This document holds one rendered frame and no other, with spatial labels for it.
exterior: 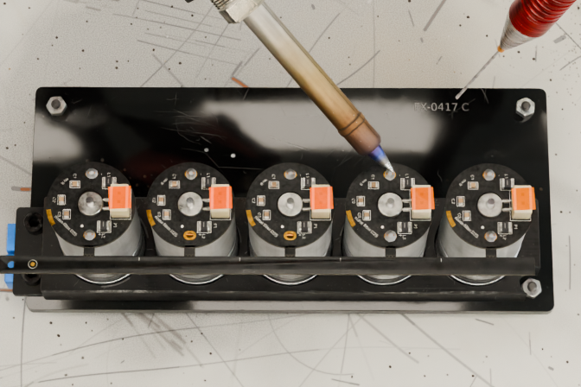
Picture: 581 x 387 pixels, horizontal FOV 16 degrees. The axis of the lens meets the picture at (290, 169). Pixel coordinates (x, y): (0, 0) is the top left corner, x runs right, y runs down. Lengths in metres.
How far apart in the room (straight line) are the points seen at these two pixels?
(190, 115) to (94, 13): 0.05
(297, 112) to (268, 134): 0.01
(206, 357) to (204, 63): 0.10
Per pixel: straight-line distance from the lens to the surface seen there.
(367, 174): 0.57
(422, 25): 0.65
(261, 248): 0.57
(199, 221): 0.56
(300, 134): 0.62
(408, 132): 0.62
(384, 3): 0.65
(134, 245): 0.58
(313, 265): 0.56
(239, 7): 0.55
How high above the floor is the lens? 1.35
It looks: 72 degrees down
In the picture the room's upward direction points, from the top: straight up
